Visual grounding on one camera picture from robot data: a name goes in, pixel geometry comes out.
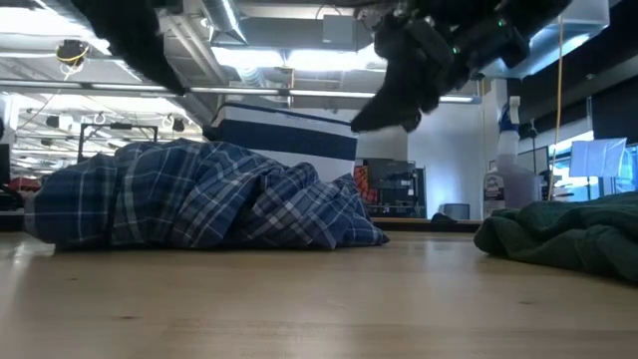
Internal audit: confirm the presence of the yellow black cord reel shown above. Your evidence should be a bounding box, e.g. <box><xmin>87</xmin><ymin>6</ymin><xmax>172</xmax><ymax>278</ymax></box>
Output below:
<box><xmin>54</xmin><ymin>38</ymin><xmax>92</xmax><ymax>69</ymax></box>

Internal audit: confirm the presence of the blue plaid shirt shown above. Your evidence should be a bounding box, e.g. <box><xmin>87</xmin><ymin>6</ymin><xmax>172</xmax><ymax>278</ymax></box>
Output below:
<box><xmin>23</xmin><ymin>138</ymin><xmax>391</xmax><ymax>251</ymax></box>

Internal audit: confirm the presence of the clear spray bottle blue nozzle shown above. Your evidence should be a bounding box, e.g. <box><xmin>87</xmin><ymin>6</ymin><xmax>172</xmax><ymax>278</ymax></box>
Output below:
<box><xmin>481</xmin><ymin>94</ymin><xmax>543</xmax><ymax>219</ymax></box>

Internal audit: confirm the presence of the yellow hanging cable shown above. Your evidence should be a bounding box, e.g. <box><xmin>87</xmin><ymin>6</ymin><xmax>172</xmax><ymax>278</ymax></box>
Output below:
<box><xmin>545</xmin><ymin>19</ymin><xmax>567</xmax><ymax>201</ymax></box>

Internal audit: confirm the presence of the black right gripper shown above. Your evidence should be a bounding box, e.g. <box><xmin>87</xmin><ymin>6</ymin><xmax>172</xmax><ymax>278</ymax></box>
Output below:
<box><xmin>350</xmin><ymin>0</ymin><xmax>532</xmax><ymax>135</ymax></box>

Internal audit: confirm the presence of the silver ceiling duct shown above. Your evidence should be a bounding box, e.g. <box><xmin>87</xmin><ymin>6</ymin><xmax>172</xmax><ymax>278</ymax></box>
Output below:
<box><xmin>198</xmin><ymin>0</ymin><xmax>270</xmax><ymax>90</ymax></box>

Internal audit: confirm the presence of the dark green button shirt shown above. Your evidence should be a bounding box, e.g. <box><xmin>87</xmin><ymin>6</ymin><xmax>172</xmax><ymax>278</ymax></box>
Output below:
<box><xmin>473</xmin><ymin>191</ymin><xmax>638</xmax><ymax>284</ymax></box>

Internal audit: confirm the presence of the grey ceiling box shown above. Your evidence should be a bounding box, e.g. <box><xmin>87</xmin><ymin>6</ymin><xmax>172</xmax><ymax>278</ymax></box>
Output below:
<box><xmin>322</xmin><ymin>14</ymin><xmax>358</xmax><ymax>49</ymax></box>

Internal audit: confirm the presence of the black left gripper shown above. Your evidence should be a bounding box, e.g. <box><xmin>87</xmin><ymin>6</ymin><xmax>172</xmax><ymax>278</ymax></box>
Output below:
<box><xmin>69</xmin><ymin>0</ymin><xmax>188</xmax><ymax>97</ymax></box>

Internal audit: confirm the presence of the navy white striped bin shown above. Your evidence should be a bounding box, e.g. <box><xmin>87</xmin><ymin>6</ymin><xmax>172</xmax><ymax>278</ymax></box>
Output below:
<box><xmin>202</xmin><ymin>102</ymin><xmax>359</xmax><ymax>183</ymax></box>

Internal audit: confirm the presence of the black storage shelf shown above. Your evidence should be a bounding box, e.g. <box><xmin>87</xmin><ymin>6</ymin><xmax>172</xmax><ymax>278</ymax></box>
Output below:
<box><xmin>353</xmin><ymin>158</ymin><xmax>428</xmax><ymax>219</ymax></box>

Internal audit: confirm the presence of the fluorescent light strip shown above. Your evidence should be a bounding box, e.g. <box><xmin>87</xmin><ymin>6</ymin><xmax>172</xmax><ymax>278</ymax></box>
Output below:
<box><xmin>438</xmin><ymin>94</ymin><xmax>482</xmax><ymax>105</ymax></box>

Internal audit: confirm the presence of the grey round bin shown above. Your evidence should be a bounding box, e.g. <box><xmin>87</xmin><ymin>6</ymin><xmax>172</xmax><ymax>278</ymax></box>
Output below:
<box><xmin>438</xmin><ymin>201</ymin><xmax>472</xmax><ymax>221</ymax></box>

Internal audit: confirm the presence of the white display screen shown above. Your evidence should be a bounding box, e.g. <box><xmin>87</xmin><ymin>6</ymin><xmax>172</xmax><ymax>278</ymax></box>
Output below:
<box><xmin>569</xmin><ymin>138</ymin><xmax>628</xmax><ymax>180</ymax></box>

